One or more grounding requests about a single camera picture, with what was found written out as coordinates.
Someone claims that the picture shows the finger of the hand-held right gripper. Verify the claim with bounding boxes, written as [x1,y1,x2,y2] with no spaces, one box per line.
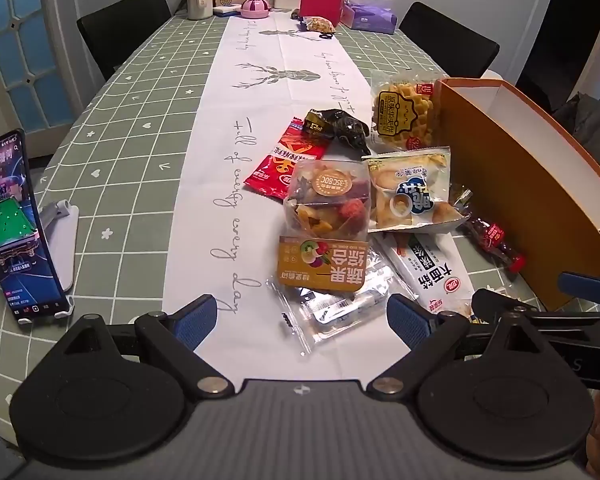
[557,271,600,307]
[471,288,600,333]

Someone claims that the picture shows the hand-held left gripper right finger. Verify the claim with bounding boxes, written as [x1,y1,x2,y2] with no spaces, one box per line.
[367,294,546,399]

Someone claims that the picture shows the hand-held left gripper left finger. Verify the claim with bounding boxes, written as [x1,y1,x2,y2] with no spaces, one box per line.
[55,294,234,399]

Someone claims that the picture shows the chocolate bean bottle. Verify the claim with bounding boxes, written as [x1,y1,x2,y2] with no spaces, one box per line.
[452,212,527,274]

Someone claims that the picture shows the puffed rice cake packet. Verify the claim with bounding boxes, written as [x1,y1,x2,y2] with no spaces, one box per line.
[266,250,406,357]

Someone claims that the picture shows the orange cardboard box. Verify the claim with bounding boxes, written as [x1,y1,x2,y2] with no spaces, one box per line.
[437,77,600,311]

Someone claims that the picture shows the yellow waffle snack packet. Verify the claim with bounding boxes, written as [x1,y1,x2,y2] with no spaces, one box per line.
[369,70,443,154]

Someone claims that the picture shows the long white snack packet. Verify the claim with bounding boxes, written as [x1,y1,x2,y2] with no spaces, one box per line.
[375,232,477,319]

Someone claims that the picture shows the yellow and blue snack packet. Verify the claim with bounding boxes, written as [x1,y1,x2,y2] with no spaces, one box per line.
[362,146,469,234]

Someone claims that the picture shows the dried fruit bag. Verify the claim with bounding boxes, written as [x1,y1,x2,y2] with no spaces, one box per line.
[278,157,372,292]

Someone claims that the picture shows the white phone stand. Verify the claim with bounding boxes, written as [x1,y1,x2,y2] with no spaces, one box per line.
[16,199,81,329]

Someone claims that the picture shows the dark jacket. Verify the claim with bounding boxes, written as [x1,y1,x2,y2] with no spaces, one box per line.
[552,92,600,182]

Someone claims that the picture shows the red snack packet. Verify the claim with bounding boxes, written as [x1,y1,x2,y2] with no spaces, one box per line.
[243,116,331,202]

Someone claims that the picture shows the dark green snack packet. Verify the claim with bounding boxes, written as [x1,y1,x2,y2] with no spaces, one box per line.
[302,107,374,157]

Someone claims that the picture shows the smartphone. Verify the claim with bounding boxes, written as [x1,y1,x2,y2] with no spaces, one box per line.
[0,129,67,322]

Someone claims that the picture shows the black chair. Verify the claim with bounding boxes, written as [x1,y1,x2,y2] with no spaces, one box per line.
[76,0,174,82]
[399,1,501,79]

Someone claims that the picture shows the purple tissue pack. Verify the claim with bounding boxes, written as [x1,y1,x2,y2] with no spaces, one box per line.
[342,0,400,35]

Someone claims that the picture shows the clear bag of nuts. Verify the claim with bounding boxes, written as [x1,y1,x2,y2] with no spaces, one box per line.
[302,16,337,36]

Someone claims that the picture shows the pink round container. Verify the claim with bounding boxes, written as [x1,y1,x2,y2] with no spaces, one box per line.
[241,0,272,20]

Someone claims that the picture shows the glass panelled door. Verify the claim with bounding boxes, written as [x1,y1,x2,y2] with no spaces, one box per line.
[0,0,81,127]

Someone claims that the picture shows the pink box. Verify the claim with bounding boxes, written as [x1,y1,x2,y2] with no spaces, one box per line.
[299,0,345,21]

